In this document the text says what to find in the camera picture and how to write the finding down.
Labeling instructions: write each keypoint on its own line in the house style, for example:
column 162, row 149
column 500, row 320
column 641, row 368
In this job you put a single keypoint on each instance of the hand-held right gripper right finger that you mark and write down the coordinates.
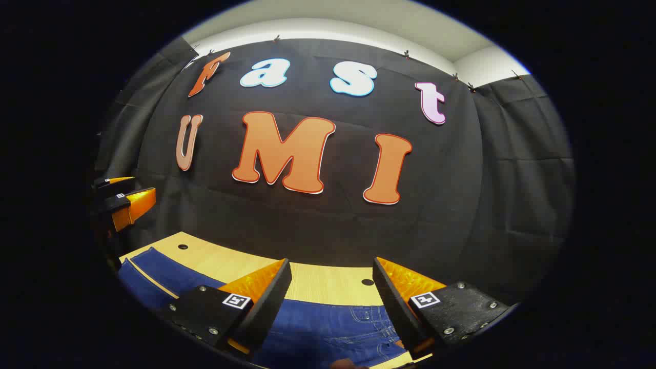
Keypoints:
column 394, row 302

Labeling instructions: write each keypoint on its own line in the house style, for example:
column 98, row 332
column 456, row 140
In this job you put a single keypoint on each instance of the blue denim jeans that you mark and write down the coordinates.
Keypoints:
column 318, row 328

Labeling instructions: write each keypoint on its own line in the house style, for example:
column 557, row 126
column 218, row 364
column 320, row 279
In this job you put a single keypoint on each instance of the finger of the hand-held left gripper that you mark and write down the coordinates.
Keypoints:
column 134, row 205
column 115, row 181

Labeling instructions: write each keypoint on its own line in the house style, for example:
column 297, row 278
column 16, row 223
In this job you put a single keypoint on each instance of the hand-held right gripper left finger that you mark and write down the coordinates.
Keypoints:
column 271, row 302

